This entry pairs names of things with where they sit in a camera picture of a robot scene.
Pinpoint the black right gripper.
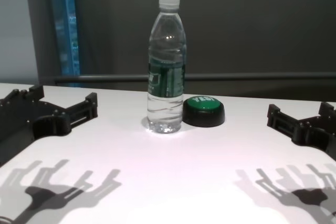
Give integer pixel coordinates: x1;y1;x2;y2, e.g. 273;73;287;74
266;101;336;162

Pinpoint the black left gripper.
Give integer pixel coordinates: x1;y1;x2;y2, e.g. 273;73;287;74
0;84;99;167

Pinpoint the clear water bottle green label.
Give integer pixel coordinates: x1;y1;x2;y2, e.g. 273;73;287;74
145;0;188;134

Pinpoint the green YES push button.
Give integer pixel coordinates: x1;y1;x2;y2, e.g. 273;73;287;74
182;94;226;129

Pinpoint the grey wall handrail bar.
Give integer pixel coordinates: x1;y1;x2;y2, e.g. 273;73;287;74
54;72;336;84

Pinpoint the blue window frame strip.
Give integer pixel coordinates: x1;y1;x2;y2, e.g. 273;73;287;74
51;0;82;76

